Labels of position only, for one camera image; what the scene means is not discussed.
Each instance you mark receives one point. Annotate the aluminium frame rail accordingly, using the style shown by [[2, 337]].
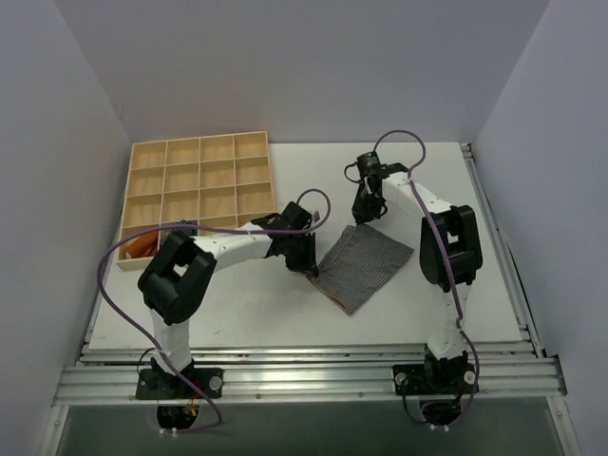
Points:
[[300, 377]]

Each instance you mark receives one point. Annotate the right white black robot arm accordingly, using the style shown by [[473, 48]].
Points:
[[450, 253]]

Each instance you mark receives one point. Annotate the wooden compartment tray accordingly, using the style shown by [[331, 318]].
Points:
[[218, 181]]

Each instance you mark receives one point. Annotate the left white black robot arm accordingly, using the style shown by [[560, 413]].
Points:
[[175, 281]]

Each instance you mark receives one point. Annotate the striped grey underwear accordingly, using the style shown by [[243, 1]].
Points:
[[358, 265]]

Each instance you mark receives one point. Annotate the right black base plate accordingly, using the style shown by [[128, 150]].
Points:
[[419, 379]]

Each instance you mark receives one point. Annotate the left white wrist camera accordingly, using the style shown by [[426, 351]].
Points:
[[314, 217]]

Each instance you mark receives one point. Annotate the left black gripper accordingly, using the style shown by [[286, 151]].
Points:
[[300, 252]]

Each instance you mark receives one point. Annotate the rolled orange cloth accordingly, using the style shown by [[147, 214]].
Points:
[[142, 246]]

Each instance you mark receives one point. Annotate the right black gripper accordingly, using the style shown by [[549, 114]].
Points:
[[367, 204]]

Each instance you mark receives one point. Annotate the rolled dark striped cloth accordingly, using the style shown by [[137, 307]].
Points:
[[186, 227]]

